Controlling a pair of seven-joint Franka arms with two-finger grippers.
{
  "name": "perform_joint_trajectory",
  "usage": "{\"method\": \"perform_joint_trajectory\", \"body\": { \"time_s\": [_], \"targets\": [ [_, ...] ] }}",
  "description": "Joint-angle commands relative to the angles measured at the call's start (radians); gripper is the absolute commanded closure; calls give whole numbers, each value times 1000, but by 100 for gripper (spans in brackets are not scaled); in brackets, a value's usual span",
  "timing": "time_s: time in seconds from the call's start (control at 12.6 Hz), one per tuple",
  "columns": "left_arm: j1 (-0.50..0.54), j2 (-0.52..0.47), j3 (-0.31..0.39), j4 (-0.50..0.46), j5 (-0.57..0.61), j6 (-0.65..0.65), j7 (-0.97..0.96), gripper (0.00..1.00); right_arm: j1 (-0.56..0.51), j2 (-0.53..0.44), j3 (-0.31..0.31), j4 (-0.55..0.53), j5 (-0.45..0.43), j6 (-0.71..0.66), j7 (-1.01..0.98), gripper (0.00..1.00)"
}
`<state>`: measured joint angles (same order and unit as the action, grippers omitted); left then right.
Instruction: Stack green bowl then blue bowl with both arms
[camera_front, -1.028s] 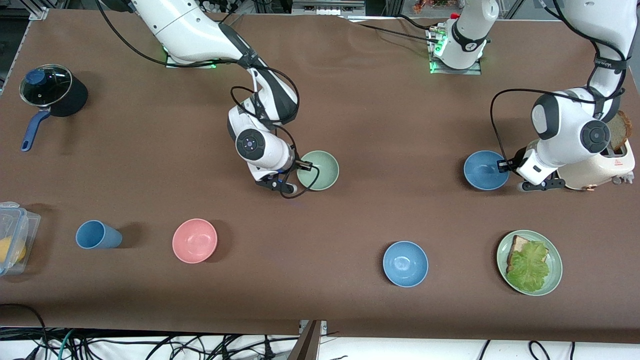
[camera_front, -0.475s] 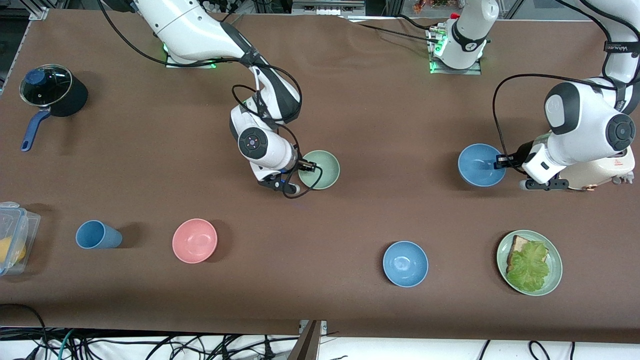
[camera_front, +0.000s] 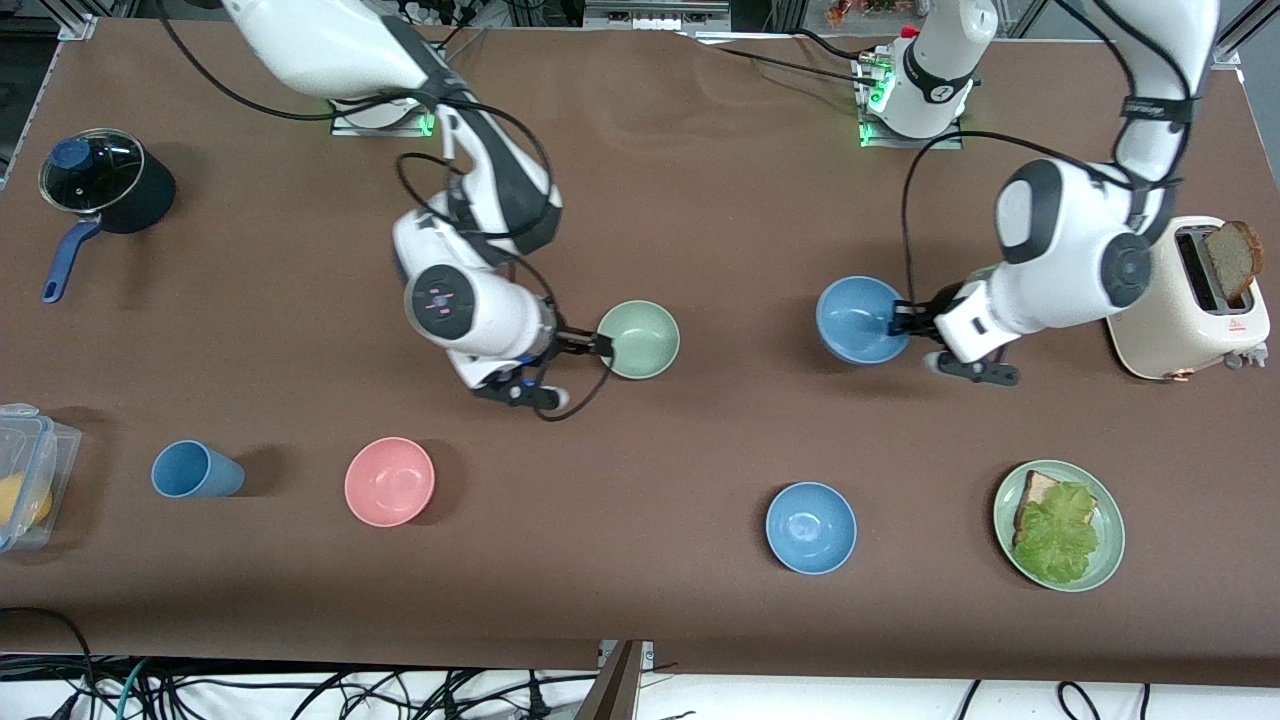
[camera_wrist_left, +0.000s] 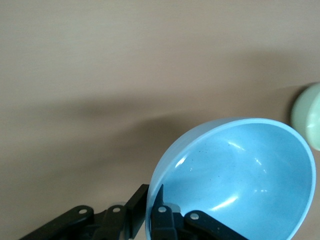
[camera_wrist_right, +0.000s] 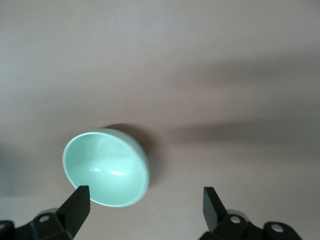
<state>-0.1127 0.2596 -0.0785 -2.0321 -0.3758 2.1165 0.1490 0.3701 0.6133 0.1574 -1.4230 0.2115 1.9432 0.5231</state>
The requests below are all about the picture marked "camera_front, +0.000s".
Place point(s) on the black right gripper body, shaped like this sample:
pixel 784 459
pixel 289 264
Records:
pixel 568 343

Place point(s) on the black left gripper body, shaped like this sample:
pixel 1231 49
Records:
pixel 932 316

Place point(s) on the pale green bowl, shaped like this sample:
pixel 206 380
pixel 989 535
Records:
pixel 645 340

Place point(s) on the blue bowl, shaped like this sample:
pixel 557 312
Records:
pixel 811 528
pixel 855 320

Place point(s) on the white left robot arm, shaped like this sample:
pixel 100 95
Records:
pixel 1060 240

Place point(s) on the pink bowl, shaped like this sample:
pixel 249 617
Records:
pixel 389 482

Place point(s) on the bread slice with lettuce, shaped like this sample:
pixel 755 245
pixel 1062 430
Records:
pixel 1038 488

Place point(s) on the green lettuce leaf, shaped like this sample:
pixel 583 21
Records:
pixel 1058 535

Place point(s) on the cream white toaster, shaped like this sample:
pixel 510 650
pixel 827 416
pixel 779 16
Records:
pixel 1190 340

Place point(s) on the green plate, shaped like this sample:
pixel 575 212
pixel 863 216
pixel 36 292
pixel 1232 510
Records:
pixel 1110 550

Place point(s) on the brown toast slice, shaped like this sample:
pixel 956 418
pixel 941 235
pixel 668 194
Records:
pixel 1232 258

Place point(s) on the grey power strip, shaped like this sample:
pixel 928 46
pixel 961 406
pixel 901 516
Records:
pixel 655 15

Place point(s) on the blue plastic cup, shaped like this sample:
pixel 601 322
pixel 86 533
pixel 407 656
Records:
pixel 195 470

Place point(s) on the dark blue saucepan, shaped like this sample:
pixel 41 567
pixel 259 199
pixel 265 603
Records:
pixel 140 200

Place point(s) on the glass lid with blue knob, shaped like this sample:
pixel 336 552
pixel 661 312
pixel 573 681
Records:
pixel 90 170

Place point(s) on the clear plastic food container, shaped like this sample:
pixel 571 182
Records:
pixel 40 460

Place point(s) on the yellow fruit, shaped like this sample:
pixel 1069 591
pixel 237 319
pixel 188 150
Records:
pixel 20 500

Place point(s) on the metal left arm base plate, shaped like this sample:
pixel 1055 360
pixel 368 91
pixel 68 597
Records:
pixel 910 142

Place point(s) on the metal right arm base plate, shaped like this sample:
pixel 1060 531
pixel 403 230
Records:
pixel 385 128

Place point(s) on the metal table edge bracket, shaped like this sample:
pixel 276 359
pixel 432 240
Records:
pixel 615 685

